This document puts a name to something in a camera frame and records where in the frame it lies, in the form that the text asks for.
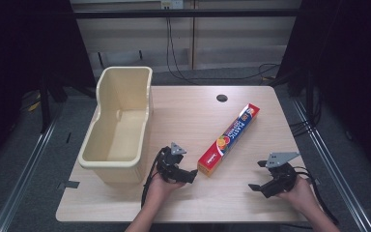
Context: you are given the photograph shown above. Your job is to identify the metal floor rail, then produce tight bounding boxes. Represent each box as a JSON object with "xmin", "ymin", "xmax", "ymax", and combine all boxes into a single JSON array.
[
  {"xmin": 0, "ymin": 109, "xmax": 65, "ymax": 232},
  {"xmin": 291, "ymin": 98, "xmax": 371, "ymax": 232}
]

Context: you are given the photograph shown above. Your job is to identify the black hanging wall cables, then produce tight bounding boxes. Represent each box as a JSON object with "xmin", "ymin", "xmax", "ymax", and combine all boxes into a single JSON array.
[{"xmin": 164, "ymin": 16, "xmax": 282, "ymax": 86}]

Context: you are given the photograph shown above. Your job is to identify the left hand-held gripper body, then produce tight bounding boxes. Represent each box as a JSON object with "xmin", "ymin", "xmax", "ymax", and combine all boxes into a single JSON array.
[{"xmin": 156, "ymin": 141, "xmax": 188, "ymax": 185}]

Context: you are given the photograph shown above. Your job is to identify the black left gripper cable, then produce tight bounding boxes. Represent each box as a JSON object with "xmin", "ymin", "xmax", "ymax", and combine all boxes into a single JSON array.
[{"xmin": 140, "ymin": 148, "xmax": 164, "ymax": 209}]

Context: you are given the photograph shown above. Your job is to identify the cream plastic bin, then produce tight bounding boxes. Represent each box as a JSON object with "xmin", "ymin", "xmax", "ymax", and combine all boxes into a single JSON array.
[{"xmin": 76, "ymin": 66, "xmax": 155, "ymax": 186}]

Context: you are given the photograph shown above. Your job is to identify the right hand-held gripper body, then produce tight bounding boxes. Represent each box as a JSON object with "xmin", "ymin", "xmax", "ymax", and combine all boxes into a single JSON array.
[{"xmin": 260, "ymin": 151, "xmax": 300, "ymax": 199}]

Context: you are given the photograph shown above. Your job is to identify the person's right hand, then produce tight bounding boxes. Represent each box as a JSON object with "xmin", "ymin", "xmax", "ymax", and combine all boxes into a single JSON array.
[{"xmin": 277, "ymin": 176, "xmax": 319, "ymax": 216}]

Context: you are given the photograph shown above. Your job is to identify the black horizontal bar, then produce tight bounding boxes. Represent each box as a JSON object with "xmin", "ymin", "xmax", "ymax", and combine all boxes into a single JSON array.
[{"xmin": 72, "ymin": 8, "xmax": 300, "ymax": 19}]

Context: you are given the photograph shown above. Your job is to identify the white wall socket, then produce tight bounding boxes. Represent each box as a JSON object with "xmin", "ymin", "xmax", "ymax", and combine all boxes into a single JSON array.
[{"xmin": 159, "ymin": 0, "xmax": 185, "ymax": 11}]

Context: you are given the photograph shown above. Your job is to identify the black tape strip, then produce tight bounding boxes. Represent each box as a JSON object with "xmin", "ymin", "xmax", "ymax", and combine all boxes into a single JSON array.
[{"xmin": 56, "ymin": 180, "xmax": 81, "ymax": 190}]

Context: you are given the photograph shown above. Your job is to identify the red blue plastic wrap box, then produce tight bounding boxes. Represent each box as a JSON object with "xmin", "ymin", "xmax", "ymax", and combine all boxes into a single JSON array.
[{"xmin": 196, "ymin": 102, "xmax": 261, "ymax": 178}]

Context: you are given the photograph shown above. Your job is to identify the yellow floor cable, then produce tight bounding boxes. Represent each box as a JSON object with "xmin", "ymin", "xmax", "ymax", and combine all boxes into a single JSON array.
[{"xmin": 21, "ymin": 90, "xmax": 43, "ymax": 113}]

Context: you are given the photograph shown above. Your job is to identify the person's left hand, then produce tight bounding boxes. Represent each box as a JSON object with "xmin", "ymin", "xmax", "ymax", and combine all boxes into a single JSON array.
[{"xmin": 146, "ymin": 171, "xmax": 186, "ymax": 206}]

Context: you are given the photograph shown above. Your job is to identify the dark curtain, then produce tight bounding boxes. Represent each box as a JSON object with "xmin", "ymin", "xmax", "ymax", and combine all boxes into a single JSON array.
[
  {"xmin": 274, "ymin": 0, "xmax": 371, "ymax": 173},
  {"xmin": 0, "ymin": 0, "xmax": 97, "ymax": 175}
]

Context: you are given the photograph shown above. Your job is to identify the black floor cables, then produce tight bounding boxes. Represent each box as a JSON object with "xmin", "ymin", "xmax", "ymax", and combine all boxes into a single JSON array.
[{"xmin": 287, "ymin": 118, "xmax": 318, "ymax": 139}]

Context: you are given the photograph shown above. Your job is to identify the black metal stand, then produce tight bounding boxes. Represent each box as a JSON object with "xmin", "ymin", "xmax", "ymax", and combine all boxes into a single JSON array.
[
  {"xmin": 38, "ymin": 72, "xmax": 70, "ymax": 134},
  {"xmin": 270, "ymin": 69, "xmax": 325, "ymax": 130}
]

